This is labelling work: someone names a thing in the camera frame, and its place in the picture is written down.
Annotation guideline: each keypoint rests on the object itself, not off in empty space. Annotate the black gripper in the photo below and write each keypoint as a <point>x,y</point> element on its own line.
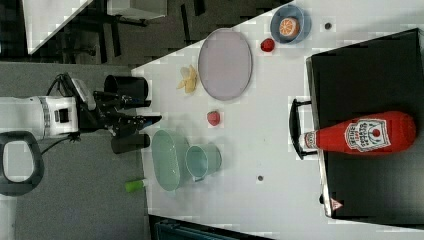
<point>101,111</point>

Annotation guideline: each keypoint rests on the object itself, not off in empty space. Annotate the red plush ketchup bottle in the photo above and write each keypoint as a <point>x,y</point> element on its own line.
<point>376,134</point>

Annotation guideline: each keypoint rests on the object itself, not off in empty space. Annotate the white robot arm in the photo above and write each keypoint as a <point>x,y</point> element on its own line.
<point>53,116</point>

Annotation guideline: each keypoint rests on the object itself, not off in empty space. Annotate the black toaster oven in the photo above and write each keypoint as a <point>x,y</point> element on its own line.
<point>375,76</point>

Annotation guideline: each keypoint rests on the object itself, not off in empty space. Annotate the black cylinder cup upper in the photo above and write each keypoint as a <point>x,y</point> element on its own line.
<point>127,85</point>

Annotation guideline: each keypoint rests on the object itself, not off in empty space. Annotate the black cylinder cup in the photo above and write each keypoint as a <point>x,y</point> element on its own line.
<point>134,142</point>
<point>127,85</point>

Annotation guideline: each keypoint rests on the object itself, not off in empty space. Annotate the black cylinder cup lower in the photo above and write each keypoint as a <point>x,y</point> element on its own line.
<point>134,142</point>

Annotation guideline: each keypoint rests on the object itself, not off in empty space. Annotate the green colander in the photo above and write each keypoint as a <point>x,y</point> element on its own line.
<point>169,150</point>

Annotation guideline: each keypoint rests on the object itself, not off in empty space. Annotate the peeled banana toy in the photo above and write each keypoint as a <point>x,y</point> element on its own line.
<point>189,79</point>

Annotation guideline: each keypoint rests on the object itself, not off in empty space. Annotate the green marker bottle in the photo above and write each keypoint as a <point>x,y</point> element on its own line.
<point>135,185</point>

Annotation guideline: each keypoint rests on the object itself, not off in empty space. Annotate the red strawberry table centre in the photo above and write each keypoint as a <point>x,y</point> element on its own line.
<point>213,118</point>

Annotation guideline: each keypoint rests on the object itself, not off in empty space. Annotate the green mug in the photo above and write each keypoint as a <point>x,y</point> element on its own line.
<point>203,160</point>

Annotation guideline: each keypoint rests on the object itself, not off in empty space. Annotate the grey round plate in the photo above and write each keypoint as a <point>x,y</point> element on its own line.
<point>225,64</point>

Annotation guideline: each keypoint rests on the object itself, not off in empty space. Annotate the red strawberry near bowl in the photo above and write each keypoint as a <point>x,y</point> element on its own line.
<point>268,45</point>

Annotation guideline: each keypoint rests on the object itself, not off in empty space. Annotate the orange half slice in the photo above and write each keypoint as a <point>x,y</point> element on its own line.
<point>289,27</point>

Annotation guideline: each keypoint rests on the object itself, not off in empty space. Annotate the blue bowl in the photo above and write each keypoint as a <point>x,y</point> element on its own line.
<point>290,10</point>

